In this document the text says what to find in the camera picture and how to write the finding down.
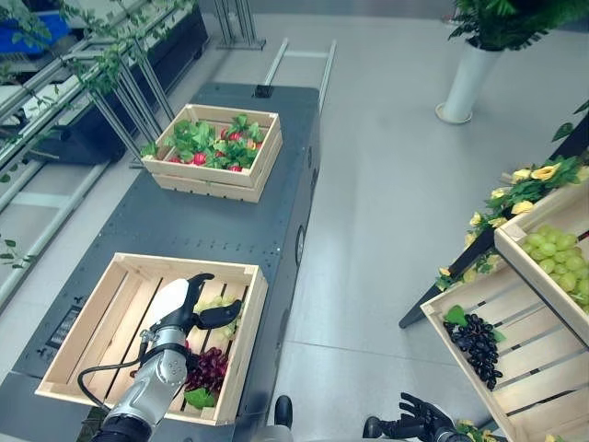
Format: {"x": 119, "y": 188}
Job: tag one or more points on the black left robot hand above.
{"x": 172, "y": 299}

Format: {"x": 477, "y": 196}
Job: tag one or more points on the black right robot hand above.
{"x": 425, "y": 416}

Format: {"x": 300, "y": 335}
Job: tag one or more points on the green grape bunch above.
{"x": 216, "y": 301}

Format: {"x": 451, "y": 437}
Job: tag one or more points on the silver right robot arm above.
{"x": 448, "y": 435}

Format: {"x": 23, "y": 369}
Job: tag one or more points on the dark grey metal table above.
{"x": 193, "y": 225}

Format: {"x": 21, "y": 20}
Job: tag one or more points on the red grape bunch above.
{"x": 209, "y": 368}

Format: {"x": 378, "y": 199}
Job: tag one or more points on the large empty-slatted wooden crate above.
{"x": 92, "y": 322}

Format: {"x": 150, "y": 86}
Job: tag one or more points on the black grape bunch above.
{"x": 478, "y": 345}

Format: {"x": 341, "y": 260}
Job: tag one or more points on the green grape leaf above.
{"x": 200, "y": 398}

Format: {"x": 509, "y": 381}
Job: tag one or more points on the green leaf on black grapes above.
{"x": 455, "y": 315}

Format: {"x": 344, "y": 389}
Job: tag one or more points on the black label plate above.
{"x": 64, "y": 327}

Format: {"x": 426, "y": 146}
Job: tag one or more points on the wooden crate with black grapes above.
{"x": 529, "y": 368}

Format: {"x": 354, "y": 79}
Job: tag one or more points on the wooden crate with radishes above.
{"x": 207, "y": 186}

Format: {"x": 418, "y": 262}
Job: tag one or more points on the dark robot foot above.
{"x": 284, "y": 410}

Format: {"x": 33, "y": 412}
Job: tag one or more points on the pale robot body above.
{"x": 273, "y": 435}

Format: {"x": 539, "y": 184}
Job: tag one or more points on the silver shelf rack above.
{"x": 41, "y": 202}

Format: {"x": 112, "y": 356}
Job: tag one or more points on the small green leaf sprig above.
{"x": 14, "y": 255}

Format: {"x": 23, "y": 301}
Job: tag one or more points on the green radish leaves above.
{"x": 198, "y": 136}

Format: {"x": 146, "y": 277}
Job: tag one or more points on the black cabinet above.
{"x": 92, "y": 138}

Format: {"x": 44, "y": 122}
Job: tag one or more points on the wooden crate with green grapes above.
{"x": 511, "y": 235}

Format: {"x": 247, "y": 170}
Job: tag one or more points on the pile of green grapes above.
{"x": 559, "y": 258}

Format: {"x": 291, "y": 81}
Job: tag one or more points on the black table socket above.
{"x": 263, "y": 91}

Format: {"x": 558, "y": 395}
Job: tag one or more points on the green leafy branch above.
{"x": 106, "y": 60}

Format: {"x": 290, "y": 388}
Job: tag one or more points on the yellow flower garland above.
{"x": 529, "y": 184}

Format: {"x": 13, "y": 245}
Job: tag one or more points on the aluminium stand legs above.
{"x": 234, "y": 27}

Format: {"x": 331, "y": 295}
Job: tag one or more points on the blue plastic bin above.
{"x": 27, "y": 30}

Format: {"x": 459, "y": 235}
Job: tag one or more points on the white tall vase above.
{"x": 469, "y": 78}

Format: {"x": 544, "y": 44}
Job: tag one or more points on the green potted plant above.
{"x": 506, "y": 20}

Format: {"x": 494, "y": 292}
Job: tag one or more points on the black display stand frame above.
{"x": 423, "y": 306}

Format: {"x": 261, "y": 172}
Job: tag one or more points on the aluminium slanted frame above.
{"x": 133, "y": 110}

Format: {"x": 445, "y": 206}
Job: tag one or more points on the silver floor rail frame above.
{"x": 327, "y": 69}

